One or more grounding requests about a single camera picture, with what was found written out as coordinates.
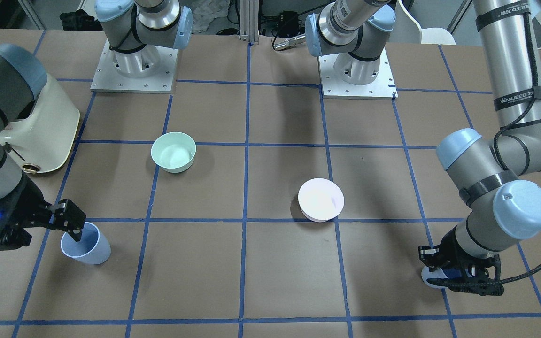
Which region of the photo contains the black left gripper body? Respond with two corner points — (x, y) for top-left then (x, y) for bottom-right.
(418, 225), (505, 296)

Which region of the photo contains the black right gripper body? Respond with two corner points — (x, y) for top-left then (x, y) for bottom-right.
(0, 179), (86, 251)

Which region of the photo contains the blue cup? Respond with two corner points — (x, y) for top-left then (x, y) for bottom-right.
(421, 267), (460, 289)
(60, 222), (111, 265)

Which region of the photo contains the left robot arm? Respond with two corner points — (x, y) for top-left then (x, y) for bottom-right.
(418, 0), (541, 296)

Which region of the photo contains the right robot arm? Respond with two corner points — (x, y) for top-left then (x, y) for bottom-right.
(0, 0), (193, 251)

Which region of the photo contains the cream white toaster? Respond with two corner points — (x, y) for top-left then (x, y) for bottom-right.
(0, 74), (81, 175)

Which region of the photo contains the mint green bowl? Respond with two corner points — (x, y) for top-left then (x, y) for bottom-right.
(150, 132), (197, 173)

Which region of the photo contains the pink bowl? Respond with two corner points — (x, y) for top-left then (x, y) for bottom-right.
(298, 178), (344, 223)

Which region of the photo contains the white chair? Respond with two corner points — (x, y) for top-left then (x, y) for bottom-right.
(388, 0), (456, 45)

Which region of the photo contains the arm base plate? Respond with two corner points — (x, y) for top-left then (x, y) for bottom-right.
(317, 48), (399, 100)
(90, 41), (179, 94)

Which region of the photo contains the aluminium frame post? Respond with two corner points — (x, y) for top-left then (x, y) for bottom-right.
(237, 0), (260, 45)

